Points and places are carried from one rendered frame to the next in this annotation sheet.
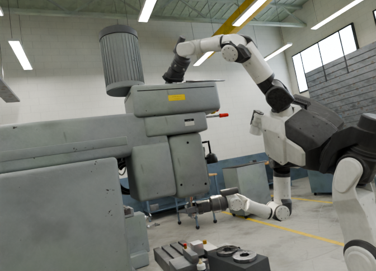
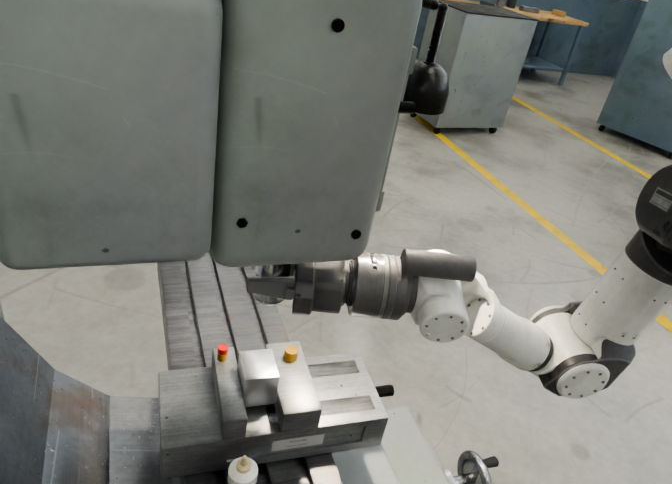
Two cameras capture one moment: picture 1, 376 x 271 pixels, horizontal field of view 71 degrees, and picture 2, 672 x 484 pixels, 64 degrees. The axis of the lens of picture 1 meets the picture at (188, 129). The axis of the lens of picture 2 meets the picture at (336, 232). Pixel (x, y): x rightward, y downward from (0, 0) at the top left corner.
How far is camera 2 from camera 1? 0.85 m
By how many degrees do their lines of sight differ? 36
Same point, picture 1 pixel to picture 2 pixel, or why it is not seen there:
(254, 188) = (483, 77)
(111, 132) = not seen: outside the picture
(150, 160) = (78, 86)
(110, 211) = not seen: outside the picture
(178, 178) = (236, 195)
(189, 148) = (339, 62)
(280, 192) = (618, 320)
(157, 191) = (106, 244)
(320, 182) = (628, 109)
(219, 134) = not seen: outside the picture
